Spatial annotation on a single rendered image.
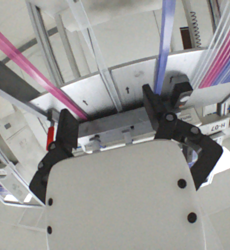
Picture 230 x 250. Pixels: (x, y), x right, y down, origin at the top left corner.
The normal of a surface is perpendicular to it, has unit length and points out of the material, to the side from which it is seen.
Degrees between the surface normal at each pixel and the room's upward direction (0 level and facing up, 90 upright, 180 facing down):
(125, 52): 90
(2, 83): 90
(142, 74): 46
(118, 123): 136
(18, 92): 90
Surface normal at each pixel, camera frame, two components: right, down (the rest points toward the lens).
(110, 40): -0.01, 0.42
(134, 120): -0.21, -0.33
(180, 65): 0.18, 0.91
